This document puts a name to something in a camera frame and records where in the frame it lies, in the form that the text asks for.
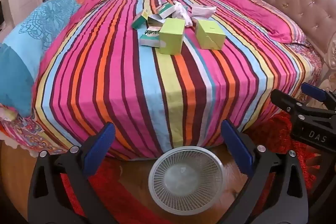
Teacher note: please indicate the white mesh trash basket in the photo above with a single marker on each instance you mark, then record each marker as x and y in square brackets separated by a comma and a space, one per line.
[168, 169]

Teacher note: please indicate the blue patterned quilt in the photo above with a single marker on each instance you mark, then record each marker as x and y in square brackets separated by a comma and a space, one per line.
[34, 37]

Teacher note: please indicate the striped bed sheet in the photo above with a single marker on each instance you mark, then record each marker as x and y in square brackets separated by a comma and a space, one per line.
[131, 82]

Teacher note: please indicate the red rug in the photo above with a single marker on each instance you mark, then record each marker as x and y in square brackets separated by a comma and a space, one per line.
[271, 130]

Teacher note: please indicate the small white green box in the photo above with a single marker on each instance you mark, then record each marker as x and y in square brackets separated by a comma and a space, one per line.
[166, 10]

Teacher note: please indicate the small teal white box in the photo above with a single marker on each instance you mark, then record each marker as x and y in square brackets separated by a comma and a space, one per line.
[139, 19]

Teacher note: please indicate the long white teal box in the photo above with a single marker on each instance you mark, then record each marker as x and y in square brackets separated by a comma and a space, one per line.
[149, 39]

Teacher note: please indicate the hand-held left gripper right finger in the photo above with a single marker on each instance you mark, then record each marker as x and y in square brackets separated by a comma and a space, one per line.
[236, 145]

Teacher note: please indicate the green cardboard box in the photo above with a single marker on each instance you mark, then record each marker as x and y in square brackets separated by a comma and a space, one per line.
[172, 36]
[210, 35]

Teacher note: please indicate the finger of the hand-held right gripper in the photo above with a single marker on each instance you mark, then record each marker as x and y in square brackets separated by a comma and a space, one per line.
[312, 91]
[283, 100]

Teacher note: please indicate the large pink pillow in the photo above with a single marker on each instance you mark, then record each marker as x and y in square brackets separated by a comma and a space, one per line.
[262, 14]

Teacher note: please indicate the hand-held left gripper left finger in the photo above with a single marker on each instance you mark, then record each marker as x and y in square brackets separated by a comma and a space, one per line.
[106, 140]

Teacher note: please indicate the white tissue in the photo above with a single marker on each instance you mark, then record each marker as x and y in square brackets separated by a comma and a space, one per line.
[183, 14]

